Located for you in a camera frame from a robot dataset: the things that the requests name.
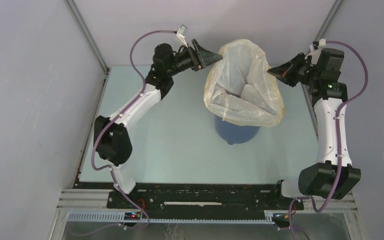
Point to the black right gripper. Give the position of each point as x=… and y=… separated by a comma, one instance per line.
x=287, y=70

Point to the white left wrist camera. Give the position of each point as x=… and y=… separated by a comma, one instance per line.
x=181, y=35

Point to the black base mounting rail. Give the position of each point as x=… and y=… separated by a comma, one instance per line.
x=205, y=201

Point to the left aluminium frame post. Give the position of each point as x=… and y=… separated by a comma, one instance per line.
x=85, y=31

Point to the grey slotted cable duct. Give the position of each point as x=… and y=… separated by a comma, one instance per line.
x=125, y=217

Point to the right aluminium frame post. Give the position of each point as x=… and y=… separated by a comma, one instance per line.
x=337, y=4

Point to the blue plastic trash bin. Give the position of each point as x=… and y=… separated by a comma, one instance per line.
x=234, y=134

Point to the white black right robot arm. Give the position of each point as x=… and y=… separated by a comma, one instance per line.
x=332, y=175

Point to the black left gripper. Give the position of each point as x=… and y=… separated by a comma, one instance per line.
x=204, y=58

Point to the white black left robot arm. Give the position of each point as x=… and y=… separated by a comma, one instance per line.
x=111, y=138

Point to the translucent yellowish plastic trash bag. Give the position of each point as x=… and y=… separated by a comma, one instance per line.
x=240, y=90

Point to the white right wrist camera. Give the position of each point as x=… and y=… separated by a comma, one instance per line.
x=316, y=49

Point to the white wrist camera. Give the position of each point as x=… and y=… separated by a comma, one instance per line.
x=181, y=35
x=316, y=49

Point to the aluminium frame post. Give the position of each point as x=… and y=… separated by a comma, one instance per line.
x=85, y=31
x=337, y=4

